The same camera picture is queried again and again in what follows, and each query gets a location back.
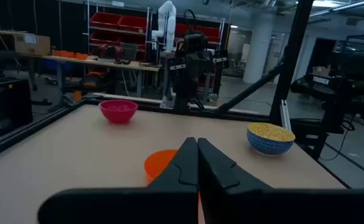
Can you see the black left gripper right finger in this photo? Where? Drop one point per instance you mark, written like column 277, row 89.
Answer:
column 231, row 202

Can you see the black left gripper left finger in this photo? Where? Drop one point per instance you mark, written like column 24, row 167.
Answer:
column 175, row 202

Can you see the black Trossen labelled robot arm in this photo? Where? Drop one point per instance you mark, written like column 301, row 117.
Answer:
column 324, row 85

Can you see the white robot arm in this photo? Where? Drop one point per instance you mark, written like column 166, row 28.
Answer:
column 166, row 21

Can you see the orange plastic bowl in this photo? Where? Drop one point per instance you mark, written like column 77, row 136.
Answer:
column 158, row 163

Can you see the blue patterned bowl yellow inside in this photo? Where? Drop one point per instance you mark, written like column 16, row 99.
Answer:
column 267, row 144

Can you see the silver aluminium extrusion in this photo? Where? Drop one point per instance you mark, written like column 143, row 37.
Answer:
column 285, row 113

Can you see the magenta plastic bowl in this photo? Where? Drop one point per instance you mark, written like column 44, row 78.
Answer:
column 118, row 113

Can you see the white round column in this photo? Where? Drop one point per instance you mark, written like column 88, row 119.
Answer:
column 258, row 53

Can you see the wooden top workbench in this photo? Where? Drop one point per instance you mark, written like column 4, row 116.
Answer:
column 107, row 63

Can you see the red storage bin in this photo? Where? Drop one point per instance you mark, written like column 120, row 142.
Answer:
column 133, row 23
column 104, row 38
column 104, row 20
column 209, row 32

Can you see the metal rack with red bins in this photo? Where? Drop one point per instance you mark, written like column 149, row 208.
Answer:
column 119, row 29

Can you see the orange trays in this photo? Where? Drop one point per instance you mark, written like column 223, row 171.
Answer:
column 68, row 54

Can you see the black cabinet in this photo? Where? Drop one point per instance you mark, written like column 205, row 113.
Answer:
column 4, row 102

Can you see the cardboard box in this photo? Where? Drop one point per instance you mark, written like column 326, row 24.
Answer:
column 32, row 44

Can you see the black station frame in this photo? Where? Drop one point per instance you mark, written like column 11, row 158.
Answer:
column 293, row 56

